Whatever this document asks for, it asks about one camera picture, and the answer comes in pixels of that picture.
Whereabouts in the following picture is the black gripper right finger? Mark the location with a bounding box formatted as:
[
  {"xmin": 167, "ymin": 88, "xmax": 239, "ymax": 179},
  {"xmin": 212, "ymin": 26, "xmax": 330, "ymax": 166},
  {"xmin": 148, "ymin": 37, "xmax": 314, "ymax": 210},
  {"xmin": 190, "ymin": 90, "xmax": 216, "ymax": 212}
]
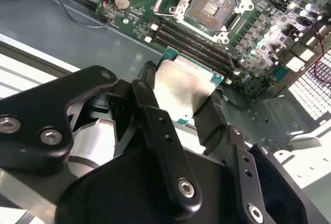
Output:
[{"xmin": 193, "ymin": 88, "xmax": 319, "ymax": 224}]

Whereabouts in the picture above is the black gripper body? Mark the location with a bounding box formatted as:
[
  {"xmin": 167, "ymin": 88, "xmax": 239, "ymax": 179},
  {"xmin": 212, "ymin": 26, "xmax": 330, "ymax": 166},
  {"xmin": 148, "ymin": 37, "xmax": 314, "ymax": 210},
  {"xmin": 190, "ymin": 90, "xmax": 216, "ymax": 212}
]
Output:
[{"xmin": 55, "ymin": 142, "xmax": 245, "ymax": 224}]

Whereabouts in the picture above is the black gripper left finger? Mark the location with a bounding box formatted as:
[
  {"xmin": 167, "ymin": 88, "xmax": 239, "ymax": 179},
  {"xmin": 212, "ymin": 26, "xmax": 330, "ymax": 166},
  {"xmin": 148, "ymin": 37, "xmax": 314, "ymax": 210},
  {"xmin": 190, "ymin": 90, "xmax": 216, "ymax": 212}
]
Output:
[{"xmin": 0, "ymin": 62, "xmax": 203, "ymax": 216}]

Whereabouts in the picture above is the silver CPU chip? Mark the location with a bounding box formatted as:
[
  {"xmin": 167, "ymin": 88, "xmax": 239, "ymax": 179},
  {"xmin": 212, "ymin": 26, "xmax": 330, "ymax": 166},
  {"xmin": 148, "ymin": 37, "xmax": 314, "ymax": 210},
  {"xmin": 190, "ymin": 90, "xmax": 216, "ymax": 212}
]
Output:
[{"xmin": 152, "ymin": 46, "xmax": 225, "ymax": 129}]

